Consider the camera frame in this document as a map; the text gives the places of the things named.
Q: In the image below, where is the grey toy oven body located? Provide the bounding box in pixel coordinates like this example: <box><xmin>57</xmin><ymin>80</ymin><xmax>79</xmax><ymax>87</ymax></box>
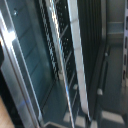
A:
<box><xmin>77</xmin><ymin>0</ymin><xmax>128</xmax><ymax>128</ymax></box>

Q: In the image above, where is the metal wire oven tray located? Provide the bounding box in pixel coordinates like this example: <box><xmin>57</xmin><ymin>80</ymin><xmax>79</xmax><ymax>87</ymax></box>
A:
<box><xmin>35</xmin><ymin>0</ymin><xmax>92</xmax><ymax>128</ymax></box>

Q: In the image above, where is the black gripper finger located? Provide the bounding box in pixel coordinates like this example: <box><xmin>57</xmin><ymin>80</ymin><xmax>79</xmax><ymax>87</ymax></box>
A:
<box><xmin>0</xmin><ymin>41</ymin><xmax>5</xmax><ymax>72</ymax></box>

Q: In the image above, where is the glass oven door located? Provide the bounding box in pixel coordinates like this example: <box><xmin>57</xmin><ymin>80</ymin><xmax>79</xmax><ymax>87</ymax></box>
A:
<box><xmin>0</xmin><ymin>0</ymin><xmax>68</xmax><ymax>128</ymax></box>

